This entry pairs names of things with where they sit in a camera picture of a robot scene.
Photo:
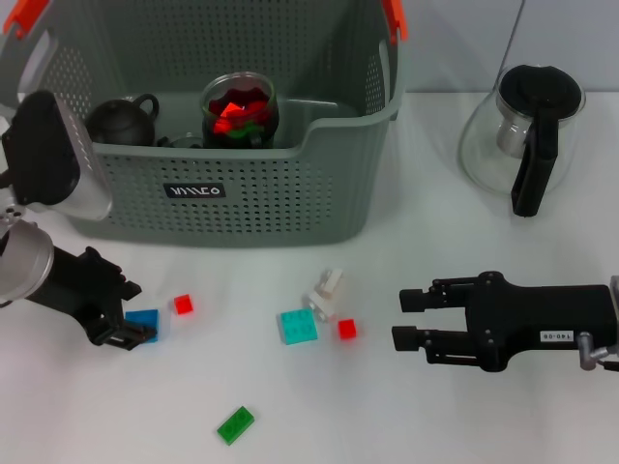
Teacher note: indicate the green rectangular brick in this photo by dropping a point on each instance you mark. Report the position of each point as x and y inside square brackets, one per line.
[242, 131]
[236, 425]

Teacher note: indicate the dark brown clay teapot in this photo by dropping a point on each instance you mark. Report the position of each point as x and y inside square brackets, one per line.
[116, 124]

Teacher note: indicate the dark red long brick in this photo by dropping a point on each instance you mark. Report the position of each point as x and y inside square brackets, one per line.
[256, 105]

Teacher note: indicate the grey perforated storage bin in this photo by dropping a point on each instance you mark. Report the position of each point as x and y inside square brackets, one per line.
[242, 212]

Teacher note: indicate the glass pitcher black lid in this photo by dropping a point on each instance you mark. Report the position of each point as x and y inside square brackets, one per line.
[532, 179]

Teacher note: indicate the blue square plate brick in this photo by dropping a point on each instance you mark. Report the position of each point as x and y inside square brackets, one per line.
[142, 321]

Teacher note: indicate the teal square plate brick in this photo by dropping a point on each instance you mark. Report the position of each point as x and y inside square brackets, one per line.
[300, 327]

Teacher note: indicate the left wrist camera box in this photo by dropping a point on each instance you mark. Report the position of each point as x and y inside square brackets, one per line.
[48, 154]

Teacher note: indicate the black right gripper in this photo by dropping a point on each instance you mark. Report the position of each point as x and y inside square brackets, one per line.
[529, 319]

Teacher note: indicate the glass teacup black holder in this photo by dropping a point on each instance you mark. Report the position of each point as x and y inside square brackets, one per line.
[213, 140]
[181, 143]

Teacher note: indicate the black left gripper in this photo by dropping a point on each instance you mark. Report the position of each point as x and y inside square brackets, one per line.
[77, 290]

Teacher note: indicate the bright red sloped brick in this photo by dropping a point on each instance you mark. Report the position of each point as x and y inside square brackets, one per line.
[225, 118]

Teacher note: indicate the small red square brick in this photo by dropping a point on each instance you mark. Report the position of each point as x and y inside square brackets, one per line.
[347, 329]
[184, 304]

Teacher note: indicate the white toy brick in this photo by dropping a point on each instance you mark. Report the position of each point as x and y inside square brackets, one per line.
[321, 307]
[331, 281]

